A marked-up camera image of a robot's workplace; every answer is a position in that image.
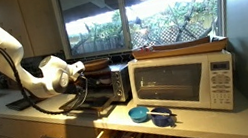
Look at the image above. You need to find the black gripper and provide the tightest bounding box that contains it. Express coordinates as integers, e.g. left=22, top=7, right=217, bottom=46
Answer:
left=75, top=72, right=97, bottom=94

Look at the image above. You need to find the toaster oven glass door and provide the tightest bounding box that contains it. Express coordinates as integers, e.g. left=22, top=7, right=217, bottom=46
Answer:
left=57, top=90, right=117, bottom=125

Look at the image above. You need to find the silver toaster oven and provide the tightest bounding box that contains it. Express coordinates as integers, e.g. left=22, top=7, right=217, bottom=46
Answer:
left=81, top=61, right=134, bottom=109

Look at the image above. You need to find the flat black baking tray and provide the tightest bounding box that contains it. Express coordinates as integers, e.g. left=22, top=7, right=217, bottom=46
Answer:
left=5, top=94, right=47, bottom=114

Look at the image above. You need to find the white microwave oven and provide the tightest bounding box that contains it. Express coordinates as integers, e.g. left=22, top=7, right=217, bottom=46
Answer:
left=126, top=43, right=242, bottom=127

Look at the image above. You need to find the large wooden serving tray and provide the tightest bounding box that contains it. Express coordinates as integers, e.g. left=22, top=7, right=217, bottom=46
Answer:
left=131, top=32, right=231, bottom=66

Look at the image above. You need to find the small pink bowl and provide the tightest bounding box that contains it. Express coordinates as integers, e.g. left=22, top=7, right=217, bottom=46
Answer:
left=98, top=75, right=113, bottom=86

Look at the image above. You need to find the woven wicker basket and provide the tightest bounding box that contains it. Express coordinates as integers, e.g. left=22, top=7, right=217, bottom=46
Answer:
left=81, top=56, right=112, bottom=74

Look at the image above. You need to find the teal bowl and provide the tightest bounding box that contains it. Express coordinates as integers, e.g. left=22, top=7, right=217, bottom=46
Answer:
left=127, top=104, right=152, bottom=125

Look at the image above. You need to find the dark blue bowl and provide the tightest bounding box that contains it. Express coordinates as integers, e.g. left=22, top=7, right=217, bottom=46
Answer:
left=149, top=105, right=176, bottom=130

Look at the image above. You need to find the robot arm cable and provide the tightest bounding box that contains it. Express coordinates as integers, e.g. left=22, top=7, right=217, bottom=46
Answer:
left=0, top=23, right=94, bottom=125

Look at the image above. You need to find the window frame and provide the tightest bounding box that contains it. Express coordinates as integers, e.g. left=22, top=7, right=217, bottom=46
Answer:
left=51, top=0, right=238, bottom=65

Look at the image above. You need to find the light handled utensil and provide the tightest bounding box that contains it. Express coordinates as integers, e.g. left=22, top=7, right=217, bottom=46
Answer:
left=145, top=106, right=177, bottom=122

